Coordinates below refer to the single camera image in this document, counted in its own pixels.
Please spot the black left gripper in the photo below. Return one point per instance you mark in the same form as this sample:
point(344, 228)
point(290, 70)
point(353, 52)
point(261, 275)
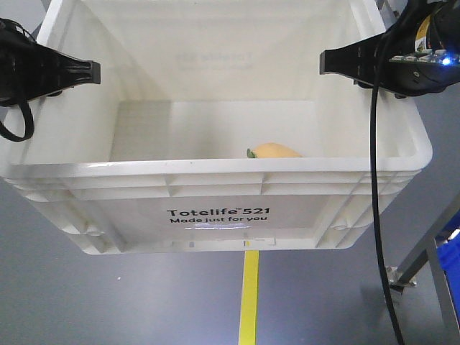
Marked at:
point(30, 71)

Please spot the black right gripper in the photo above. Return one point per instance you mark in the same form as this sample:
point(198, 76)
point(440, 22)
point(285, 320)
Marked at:
point(427, 40)

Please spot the yellow smiling fruit plush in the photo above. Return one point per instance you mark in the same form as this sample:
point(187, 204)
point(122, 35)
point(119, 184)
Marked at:
point(271, 150)

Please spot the white plastic Totelife crate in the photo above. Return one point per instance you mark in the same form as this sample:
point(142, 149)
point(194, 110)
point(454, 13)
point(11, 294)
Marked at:
point(154, 158)

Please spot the blue storage bin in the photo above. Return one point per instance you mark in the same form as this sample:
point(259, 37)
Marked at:
point(448, 255)

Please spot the yellow floor tape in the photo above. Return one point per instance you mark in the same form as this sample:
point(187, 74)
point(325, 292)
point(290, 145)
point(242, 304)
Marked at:
point(249, 299)

